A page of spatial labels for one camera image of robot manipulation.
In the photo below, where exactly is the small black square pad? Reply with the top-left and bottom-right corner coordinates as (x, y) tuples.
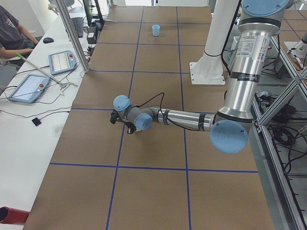
(32, 117), (42, 127)

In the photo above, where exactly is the red cylinder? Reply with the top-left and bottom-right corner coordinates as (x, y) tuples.
(0, 207), (30, 225)

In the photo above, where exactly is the light blue plastic cup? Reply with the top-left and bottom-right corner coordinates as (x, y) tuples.
(152, 24), (160, 36)

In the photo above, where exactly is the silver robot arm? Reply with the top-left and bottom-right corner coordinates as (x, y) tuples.
(110, 0), (288, 153)

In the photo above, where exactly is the metal rod green tip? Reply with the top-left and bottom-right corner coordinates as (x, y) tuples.
(16, 53), (77, 89)

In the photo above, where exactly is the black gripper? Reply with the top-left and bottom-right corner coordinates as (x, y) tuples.
(125, 122), (136, 134)

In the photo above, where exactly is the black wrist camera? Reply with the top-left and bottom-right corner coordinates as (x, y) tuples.
(110, 110), (120, 124)

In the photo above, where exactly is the far teach pendant tablet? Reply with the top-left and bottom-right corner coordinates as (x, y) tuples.
(48, 50), (76, 75)

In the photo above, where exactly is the teach pendant tablet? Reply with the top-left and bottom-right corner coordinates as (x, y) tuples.
(48, 50), (76, 75)
(8, 74), (50, 104)

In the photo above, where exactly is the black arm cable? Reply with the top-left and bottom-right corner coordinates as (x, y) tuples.
(136, 92), (212, 131)

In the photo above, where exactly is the black keyboard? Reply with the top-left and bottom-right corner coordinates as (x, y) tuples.
(71, 17), (83, 38)

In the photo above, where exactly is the black computer mouse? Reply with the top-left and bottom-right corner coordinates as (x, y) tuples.
(43, 37), (54, 44)

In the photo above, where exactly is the seated person grey shirt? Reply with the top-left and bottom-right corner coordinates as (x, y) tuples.
(0, 6), (38, 59)

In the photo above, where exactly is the black power adapter box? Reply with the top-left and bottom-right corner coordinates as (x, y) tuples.
(87, 26), (98, 45)

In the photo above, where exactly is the near teach pendant tablet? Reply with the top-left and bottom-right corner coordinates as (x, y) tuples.
(8, 74), (50, 104)

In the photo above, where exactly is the aluminium frame post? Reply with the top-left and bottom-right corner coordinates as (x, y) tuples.
(56, 0), (90, 73)

